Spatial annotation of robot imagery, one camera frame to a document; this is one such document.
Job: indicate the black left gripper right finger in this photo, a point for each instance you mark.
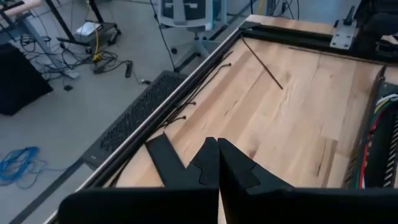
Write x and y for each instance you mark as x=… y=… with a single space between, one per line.
x=280 y=208

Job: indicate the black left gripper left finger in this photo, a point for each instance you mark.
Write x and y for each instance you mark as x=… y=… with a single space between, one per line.
x=155 y=205

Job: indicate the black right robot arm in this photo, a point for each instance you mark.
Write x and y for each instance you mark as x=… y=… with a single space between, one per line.
x=373 y=25

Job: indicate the black power plug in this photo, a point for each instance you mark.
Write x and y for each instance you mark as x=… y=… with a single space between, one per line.
x=145 y=82

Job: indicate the black power strip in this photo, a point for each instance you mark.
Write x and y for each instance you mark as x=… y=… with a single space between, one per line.
x=128 y=69

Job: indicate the small black floor object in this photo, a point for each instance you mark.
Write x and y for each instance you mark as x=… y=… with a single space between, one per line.
x=68 y=87

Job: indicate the black floor stand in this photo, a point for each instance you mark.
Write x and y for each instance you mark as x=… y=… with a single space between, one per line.
x=109 y=34

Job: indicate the black floor box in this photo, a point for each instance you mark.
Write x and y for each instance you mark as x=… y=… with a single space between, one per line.
x=18 y=81

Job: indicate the white paper sheet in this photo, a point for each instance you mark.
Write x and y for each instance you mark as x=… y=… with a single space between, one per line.
x=88 y=28

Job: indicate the grey mesh office chair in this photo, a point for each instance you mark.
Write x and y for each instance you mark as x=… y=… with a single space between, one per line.
x=186 y=12

